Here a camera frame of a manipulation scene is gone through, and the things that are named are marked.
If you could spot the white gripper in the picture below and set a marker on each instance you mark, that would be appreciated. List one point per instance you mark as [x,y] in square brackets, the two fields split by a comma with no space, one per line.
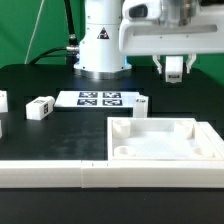
[204,35]

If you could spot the white square tabletop part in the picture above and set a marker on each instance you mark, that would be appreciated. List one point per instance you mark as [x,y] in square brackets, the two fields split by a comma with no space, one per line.
[162,139]

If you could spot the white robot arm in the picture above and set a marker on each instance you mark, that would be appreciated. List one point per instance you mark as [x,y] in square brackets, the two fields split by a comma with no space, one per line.
[99,53]

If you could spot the white marker plate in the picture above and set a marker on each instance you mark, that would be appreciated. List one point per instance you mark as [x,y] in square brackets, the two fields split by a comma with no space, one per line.
[96,99]

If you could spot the white front obstacle bar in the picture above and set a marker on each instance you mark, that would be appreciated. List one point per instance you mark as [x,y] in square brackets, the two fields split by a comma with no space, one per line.
[111,174]

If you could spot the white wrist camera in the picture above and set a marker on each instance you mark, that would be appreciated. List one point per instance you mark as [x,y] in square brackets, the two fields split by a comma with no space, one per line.
[142,9]

